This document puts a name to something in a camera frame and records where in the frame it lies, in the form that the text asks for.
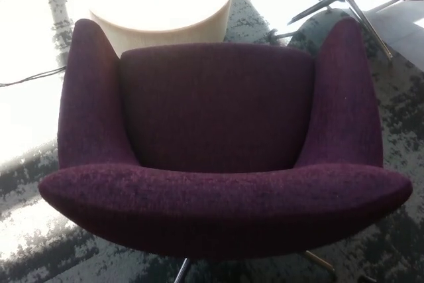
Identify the purple fabric armchair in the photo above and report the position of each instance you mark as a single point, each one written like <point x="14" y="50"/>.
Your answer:
<point x="215" y="203"/>

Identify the purple armchair seat cushion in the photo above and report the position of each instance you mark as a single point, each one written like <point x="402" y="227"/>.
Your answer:
<point x="215" y="104"/>

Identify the round white side table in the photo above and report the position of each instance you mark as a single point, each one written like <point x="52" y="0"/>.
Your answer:
<point x="149" y="14"/>

